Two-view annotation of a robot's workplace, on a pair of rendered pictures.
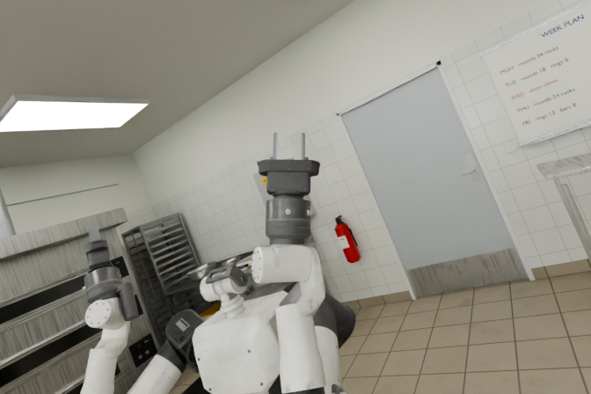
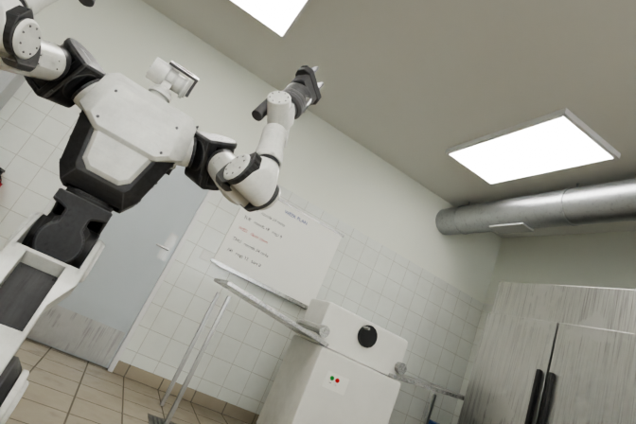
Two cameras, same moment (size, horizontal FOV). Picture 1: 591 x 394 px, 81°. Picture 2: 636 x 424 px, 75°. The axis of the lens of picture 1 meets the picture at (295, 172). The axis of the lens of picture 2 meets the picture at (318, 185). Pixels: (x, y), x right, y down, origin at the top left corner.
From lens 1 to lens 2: 1.00 m
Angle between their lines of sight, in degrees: 50
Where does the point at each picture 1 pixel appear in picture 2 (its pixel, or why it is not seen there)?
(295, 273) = (285, 122)
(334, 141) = not seen: hidden behind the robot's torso
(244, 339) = (180, 119)
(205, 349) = (132, 92)
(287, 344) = (277, 139)
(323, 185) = (26, 128)
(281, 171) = (312, 82)
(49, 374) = not seen: outside the picture
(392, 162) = not seen: hidden behind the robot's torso
